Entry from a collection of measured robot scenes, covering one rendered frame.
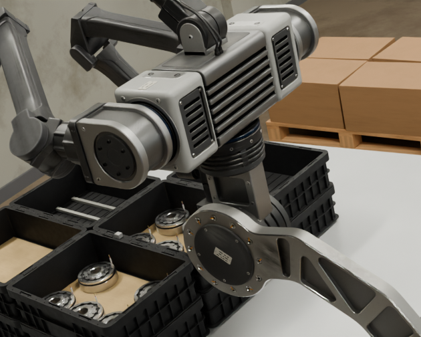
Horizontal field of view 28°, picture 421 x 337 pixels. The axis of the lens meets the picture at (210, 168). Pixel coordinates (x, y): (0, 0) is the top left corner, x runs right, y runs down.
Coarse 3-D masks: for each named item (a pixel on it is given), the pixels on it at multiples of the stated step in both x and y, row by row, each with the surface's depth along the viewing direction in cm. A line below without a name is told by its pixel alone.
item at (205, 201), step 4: (204, 184) 217; (204, 188) 218; (208, 188) 217; (204, 192) 219; (208, 192) 218; (208, 196) 218; (204, 200) 221; (208, 200) 219; (212, 200) 218; (196, 204) 220; (200, 204) 219; (204, 204) 219
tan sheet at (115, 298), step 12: (120, 276) 224; (132, 276) 223; (72, 288) 224; (108, 288) 220; (120, 288) 219; (132, 288) 217; (84, 300) 217; (108, 300) 215; (120, 300) 214; (132, 300) 212; (108, 312) 210
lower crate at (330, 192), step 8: (328, 192) 243; (320, 200) 241; (328, 200) 246; (312, 208) 239; (320, 208) 244; (328, 208) 246; (304, 216) 236; (312, 216) 241; (320, 216) 243; (328, 216) 247; (336, 216) 250; (296, 224) 234; (304, 224) 239; (312, 224) 240; (320, 224) 245; (328, 224) 247; (312, 232) 241; (320, 232) 244
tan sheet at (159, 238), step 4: (152, 228) 244; (144, 232) 243; (148, 232) 243; (152, 232) 242; (156, 232) 241; (156, 236) 239; (160, 236) 239; (164, 236) 238; (168, 236) 238; (172, 236) 237; (180, 236) 236; (156, 240) 237; (160, 240) 237; (164, 240) 236; (176, 240) 235; (180, 240) 234; (184, 248) 230
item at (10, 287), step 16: (80, 240) 227; (112, 240) 223; (128, 240) 220; (176, 256) 207; (32, 272) 216; (176, 272) 201; (16, 288) 210; (160, 288) 197; (32, 304) 205; (48, 304) 200; (144, 304) 194; (80, 320) 192; (96, 320) 190; (112, 320) 188; (128, 320) 190
